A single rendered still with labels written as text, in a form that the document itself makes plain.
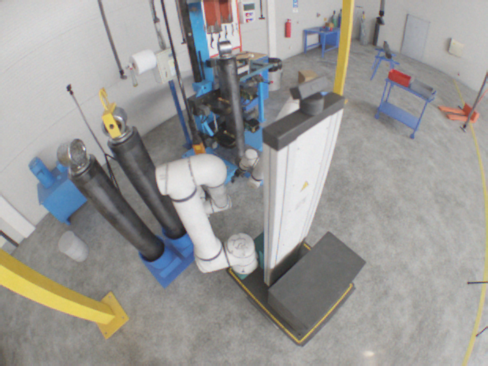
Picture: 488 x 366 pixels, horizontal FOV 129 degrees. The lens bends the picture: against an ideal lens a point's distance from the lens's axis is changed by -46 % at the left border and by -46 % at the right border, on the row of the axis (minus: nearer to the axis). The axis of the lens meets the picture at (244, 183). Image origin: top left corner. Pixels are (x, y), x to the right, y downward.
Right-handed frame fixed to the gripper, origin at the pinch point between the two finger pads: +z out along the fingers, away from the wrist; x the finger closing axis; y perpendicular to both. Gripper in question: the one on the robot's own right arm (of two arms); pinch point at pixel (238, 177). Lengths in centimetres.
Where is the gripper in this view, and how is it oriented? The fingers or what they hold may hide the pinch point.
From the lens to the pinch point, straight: 178.7
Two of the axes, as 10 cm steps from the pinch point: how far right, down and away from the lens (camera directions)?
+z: -3.0, 4.7, 8.3
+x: 6.5, -5.4, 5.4
